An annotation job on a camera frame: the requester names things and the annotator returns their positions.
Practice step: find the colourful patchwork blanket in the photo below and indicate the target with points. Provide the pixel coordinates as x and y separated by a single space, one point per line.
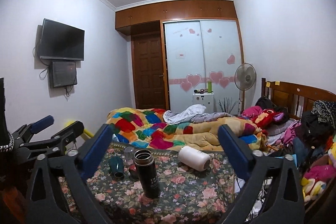
183 132

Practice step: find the small white cabinet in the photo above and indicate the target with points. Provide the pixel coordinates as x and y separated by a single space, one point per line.
203 101

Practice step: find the small black wall panel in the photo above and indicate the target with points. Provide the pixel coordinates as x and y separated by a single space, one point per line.
63 74

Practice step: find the black bag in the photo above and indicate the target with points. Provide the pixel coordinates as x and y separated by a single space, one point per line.
263 103

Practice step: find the black thermos bottle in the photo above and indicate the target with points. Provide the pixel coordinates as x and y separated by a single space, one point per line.
147 176

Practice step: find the yellow plastic tube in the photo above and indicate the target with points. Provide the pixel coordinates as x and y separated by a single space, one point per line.
88 134

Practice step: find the white standing fan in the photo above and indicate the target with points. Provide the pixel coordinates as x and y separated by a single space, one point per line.
245 74

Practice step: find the wall-mounted black television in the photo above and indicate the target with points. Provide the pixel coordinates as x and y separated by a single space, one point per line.
63 40

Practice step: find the green bottle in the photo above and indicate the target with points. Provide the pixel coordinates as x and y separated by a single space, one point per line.
209 87

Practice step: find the pile of colourful plush toys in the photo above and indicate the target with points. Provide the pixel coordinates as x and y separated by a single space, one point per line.
319 174

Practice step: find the grey white checked cloth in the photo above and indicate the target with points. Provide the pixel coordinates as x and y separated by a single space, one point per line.
189 113

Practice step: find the bundle of dry twigs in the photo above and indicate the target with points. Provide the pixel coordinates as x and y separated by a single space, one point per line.
227 106

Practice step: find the wooden bed frame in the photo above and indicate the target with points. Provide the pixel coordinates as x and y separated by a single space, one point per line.
288 92

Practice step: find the white cup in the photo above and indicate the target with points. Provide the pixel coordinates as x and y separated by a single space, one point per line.
194 159

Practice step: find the pile of dark clothes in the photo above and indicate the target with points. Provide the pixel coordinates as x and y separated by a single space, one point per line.
315 124

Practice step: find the clear bottle with red cap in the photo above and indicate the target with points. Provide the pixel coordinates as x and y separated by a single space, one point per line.
129 157

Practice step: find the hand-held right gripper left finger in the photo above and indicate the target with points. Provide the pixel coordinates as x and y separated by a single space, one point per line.
97 145

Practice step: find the dark green cup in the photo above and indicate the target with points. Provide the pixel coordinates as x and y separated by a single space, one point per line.
116 165

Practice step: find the red plush toy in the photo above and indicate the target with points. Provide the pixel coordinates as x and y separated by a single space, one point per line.
266 117

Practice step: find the floral table cloth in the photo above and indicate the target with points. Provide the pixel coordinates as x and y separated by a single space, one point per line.
178 195

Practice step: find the pink cloth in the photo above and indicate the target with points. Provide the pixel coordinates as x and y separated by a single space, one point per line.
250 111

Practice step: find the brown wooden door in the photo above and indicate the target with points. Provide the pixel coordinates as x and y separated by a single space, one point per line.
148 74

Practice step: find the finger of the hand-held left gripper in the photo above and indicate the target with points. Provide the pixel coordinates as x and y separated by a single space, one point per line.
42 123
71 128

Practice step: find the wooden wardrobe with sliding doors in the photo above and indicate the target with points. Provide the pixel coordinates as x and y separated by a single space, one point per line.
202 56

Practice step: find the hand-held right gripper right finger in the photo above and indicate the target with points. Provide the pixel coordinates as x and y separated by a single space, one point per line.
234 151

